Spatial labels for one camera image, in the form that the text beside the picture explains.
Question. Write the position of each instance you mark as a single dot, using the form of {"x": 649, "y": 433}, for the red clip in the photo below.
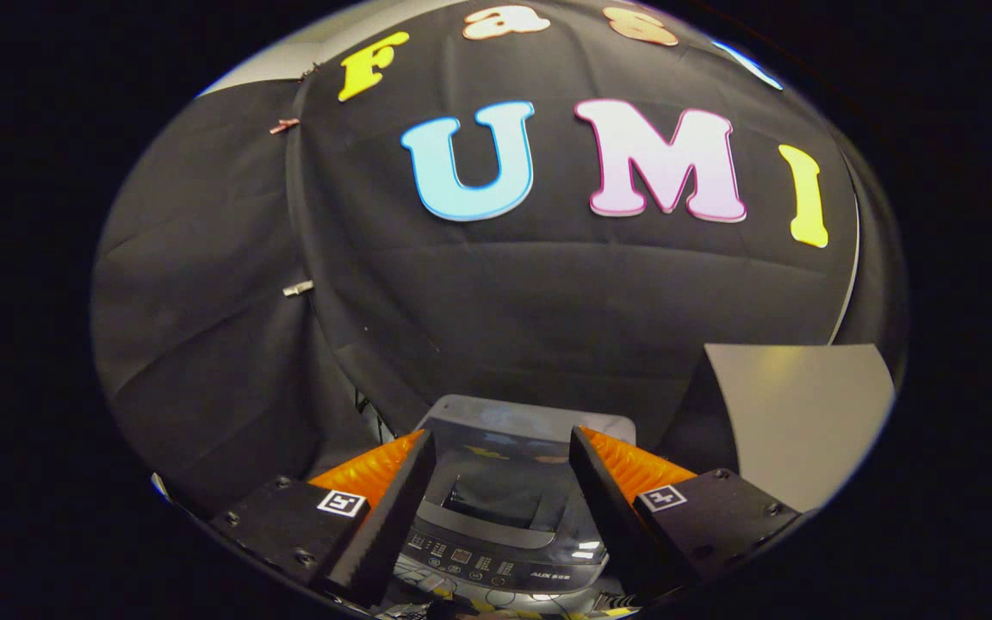
{"x": 283, "y": 126}

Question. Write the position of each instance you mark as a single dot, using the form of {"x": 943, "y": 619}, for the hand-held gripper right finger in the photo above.
{"x": 612, "y": 508}

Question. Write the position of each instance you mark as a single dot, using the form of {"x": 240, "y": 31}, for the grey side table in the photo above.
{"x": 797, "y": 413}

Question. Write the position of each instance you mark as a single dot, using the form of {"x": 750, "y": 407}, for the white clip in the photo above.
{"x": 298, "y": 288}

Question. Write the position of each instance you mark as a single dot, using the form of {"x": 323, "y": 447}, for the black backdrop cloth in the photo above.
{"x": 505, "y": 301}

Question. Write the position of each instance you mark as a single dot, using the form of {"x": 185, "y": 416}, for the grey washing machine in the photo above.
{"x": 496, "y": 564}

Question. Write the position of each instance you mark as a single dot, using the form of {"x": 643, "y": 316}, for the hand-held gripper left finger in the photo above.
{"x": 393, "y": 512}

